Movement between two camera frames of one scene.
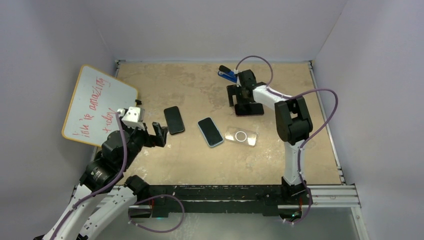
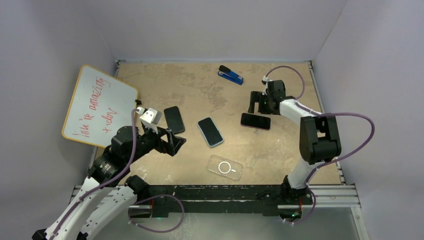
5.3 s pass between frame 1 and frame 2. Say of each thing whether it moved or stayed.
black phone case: stayed
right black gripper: moved
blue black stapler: stayed
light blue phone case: stayed
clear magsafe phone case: moved
